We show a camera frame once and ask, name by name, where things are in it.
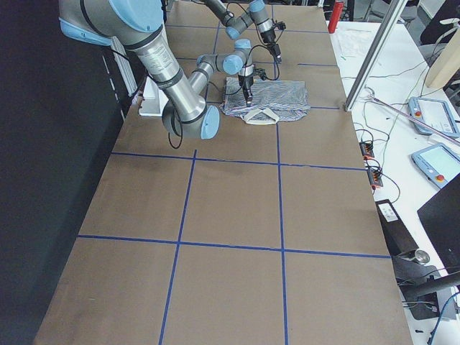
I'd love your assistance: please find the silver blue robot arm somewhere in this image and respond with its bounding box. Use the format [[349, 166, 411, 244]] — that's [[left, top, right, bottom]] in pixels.
[[203, 0, 286, 63], [59, 1, 249, 139]]

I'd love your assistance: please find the blue teach pendant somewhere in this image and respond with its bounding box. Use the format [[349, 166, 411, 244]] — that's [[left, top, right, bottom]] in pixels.
[[408, 97, 459, 139], [411, 143, 459, 189]]

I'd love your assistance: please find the far blue teach pendant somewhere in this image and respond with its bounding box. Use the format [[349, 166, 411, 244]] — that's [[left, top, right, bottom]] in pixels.
[[408, 97, 459, 139]]

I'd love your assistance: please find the beige wooden board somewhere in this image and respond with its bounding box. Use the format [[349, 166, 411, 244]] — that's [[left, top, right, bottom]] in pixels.
[[425, 18, 459, 88]]

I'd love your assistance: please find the navy white striped polo shirt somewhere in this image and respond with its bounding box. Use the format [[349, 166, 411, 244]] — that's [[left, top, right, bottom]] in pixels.
[[221, 77, 311, 125]]

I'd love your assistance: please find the red cylinder tube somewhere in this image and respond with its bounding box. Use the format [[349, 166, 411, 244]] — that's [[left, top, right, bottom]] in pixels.
[[328, 0, 344, 34]]

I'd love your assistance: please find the black monitor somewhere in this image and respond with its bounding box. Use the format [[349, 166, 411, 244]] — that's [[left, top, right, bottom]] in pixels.
[[417, 178, 460, 273]]

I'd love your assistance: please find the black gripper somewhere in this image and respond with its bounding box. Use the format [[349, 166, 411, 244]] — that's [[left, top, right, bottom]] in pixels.
[[261, 30, 282, 63], [238, 73, 254, 105]]

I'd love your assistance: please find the near blue teach pendant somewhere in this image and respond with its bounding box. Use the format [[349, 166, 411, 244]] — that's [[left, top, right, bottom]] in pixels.
[[411, 143, 459, 189]]

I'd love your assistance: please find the aluminium frame post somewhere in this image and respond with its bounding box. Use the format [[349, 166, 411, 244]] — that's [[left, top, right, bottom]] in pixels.
[[344, 0, 408, 111]]

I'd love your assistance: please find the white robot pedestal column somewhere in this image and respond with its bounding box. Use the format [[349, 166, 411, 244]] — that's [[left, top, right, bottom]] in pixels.
[[139, 77, 168, 117]]

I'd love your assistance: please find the clear plastic bag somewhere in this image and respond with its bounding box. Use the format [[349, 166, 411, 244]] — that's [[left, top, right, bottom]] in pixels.
[[337, 29, 374, 58]]

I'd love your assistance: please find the black box with label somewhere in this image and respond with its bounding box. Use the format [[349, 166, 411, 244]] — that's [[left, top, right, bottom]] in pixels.
[[376, 199, 419, 256]]

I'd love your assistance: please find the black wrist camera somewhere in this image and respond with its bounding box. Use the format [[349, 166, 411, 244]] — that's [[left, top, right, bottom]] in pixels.
[[254, 68, 267, 81], [273, 21, 286, 31]]

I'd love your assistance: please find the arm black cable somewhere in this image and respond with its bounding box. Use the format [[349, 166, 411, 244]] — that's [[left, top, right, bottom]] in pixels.
[[167, 42, 281, 148]]

